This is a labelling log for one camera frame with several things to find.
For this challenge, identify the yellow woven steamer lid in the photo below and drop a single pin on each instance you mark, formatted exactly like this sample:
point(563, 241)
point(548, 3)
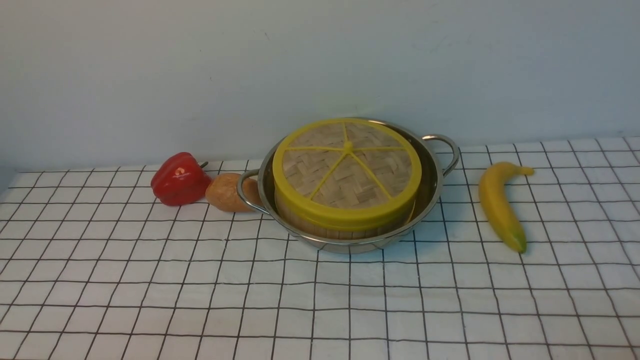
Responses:
point(346, 169)

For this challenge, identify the yellow bamboo steamer basket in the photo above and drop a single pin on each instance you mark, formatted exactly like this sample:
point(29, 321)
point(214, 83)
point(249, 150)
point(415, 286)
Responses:
point(348, 231)

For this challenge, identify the stainless steel pot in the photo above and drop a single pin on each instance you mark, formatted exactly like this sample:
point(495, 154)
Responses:
point(438, 154)

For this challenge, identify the red bell pepper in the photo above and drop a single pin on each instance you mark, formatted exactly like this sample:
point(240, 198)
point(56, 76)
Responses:
point(180, 181)

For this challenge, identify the yellow banana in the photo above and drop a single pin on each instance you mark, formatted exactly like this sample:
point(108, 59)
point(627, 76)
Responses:
point(496, 206)

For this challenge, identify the white grid tablecloth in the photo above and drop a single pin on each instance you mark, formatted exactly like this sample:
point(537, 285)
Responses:
point(94, 268)

